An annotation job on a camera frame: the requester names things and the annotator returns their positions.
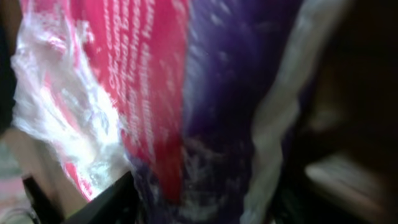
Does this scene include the red purple snack bag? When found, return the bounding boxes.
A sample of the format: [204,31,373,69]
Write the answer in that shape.
[12,0,348,223]

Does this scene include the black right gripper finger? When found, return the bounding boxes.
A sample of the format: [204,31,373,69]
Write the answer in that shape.
[62,172,139,224]

